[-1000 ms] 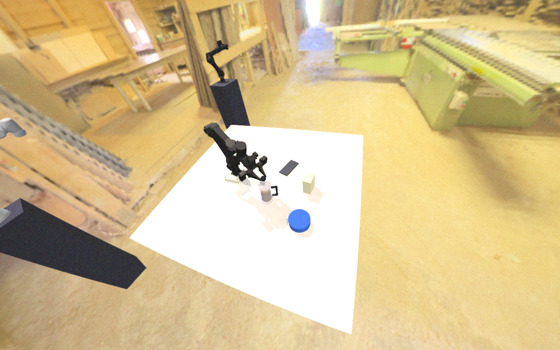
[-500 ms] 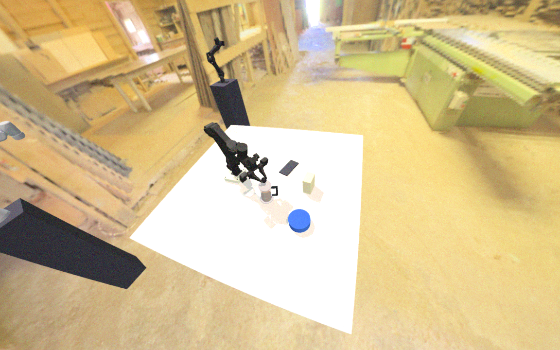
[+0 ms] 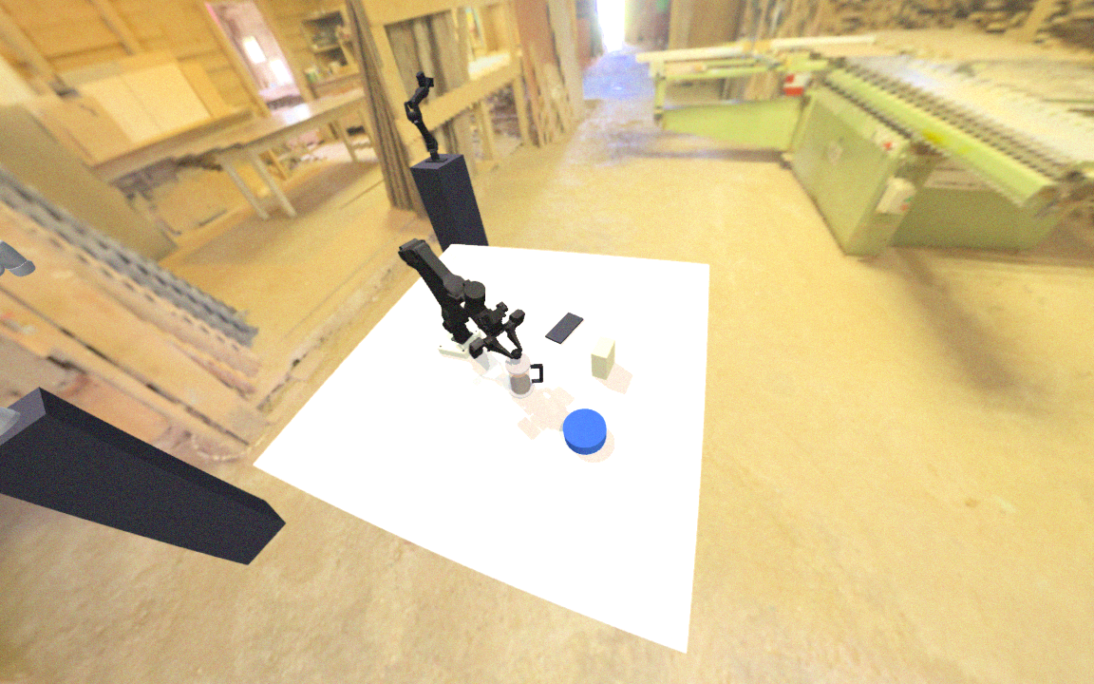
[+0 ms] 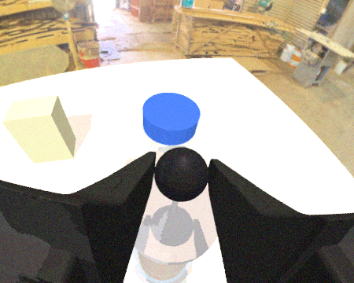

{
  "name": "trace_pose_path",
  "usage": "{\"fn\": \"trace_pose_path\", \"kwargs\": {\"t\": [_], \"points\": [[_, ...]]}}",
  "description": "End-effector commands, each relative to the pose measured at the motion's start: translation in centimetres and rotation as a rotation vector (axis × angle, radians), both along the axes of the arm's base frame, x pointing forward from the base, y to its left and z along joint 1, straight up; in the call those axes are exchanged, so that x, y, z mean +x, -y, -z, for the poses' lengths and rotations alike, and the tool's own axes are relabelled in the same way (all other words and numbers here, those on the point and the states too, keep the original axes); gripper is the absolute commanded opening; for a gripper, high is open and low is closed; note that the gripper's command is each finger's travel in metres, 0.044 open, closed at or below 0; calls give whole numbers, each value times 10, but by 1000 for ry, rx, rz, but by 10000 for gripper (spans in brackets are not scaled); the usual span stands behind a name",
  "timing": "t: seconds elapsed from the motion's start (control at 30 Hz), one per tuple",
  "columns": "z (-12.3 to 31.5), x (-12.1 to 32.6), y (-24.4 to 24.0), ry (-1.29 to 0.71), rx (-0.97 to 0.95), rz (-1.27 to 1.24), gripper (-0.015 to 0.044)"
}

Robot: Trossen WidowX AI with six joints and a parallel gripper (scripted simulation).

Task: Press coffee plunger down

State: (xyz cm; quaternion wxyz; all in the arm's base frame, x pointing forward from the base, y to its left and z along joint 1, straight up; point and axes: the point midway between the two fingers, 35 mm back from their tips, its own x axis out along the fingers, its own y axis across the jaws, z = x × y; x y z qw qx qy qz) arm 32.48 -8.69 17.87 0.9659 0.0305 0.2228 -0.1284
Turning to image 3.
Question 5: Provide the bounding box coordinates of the glass french press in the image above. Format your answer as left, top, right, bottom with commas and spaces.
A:
505, 349, 544, 399

